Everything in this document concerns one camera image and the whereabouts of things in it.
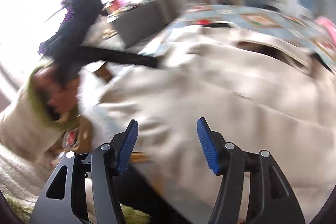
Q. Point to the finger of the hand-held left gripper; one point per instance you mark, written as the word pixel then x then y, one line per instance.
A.
pixel 118 56

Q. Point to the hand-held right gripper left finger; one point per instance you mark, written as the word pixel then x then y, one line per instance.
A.
pixel 127 146

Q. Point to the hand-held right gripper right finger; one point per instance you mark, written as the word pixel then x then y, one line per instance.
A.
pixel 207 145

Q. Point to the beige zip jacket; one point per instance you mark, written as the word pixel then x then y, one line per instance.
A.
pixel 199 92

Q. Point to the person's left forearm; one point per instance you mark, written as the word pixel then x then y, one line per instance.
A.
pixel 15 129

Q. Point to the person's left hand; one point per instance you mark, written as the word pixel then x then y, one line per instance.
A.
pixel 60 100

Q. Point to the dark grey cabinet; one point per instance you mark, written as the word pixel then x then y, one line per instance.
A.
pixel 136 22

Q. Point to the fruit print tablecloth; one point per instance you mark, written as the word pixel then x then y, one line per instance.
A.
pixel 262 19

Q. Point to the pink floral blanket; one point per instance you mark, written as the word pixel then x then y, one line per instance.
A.
pixel 325 26

